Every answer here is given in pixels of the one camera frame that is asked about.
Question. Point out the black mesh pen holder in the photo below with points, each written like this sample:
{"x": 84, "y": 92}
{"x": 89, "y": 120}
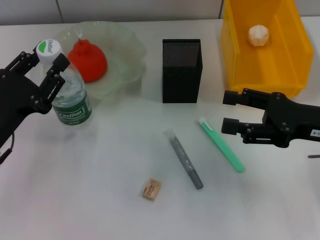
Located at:
{"x": 181, "y": 85}

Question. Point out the clear plastic water bottle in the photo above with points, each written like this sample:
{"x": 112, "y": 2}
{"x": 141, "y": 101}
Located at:
{"x": 72, "y": 105}

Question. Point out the yellow plastic bin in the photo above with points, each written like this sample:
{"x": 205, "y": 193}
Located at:
{"x": 275, "y": 70}

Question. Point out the grey marker pen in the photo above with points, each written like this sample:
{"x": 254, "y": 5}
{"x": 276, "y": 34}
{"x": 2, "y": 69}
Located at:
{"x": 183, "y": 157}

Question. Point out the beige eraser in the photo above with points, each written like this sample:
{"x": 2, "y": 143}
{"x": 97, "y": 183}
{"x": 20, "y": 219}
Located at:
{"x": 151, "y": 188}

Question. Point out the red-orange orange fruit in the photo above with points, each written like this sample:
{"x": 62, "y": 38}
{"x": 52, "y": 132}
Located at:
{"x": 92, "y": 65}

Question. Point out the white paper ball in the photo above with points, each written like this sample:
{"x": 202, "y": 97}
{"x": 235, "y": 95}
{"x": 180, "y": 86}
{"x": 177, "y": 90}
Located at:
{"x": 258, "y": 35}

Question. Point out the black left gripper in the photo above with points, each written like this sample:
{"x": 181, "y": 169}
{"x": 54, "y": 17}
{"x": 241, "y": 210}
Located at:
{"x": 17, "y": 100}

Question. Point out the green glass fruit plate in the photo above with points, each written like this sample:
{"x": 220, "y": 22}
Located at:
{"x": 125, "y": 62}

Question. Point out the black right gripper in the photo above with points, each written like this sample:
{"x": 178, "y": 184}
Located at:
{"x": 290, "y": 120}

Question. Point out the mint green utility knife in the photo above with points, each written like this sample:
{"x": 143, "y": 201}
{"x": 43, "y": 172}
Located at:
{"x": 220, "y": 145}

